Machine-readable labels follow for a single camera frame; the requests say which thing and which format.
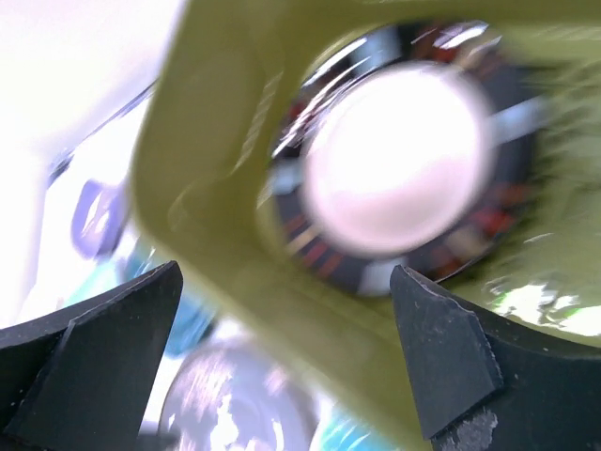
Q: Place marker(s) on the grey deer pattern plate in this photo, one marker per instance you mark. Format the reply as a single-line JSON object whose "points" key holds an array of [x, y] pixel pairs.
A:
{"points": [[231, 395]]}

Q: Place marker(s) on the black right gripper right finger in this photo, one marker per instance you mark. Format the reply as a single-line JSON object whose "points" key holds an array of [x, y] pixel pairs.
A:
{"points": [[483, 382]]}

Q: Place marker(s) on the dark striped rim plate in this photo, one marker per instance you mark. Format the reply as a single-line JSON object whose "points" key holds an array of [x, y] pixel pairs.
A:
{"points": [[413, 145]]}

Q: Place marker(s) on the teal scalloped plate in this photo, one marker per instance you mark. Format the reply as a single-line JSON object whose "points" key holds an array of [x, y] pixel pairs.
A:
{"points": [[132, 258]]}

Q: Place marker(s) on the purple square dish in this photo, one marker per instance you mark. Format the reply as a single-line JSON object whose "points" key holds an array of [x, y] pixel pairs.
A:
{"points": [[99, 219]]}

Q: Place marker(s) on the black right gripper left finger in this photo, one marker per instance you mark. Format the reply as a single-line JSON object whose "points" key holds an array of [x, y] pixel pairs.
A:
{"points": [[80, 378]]}

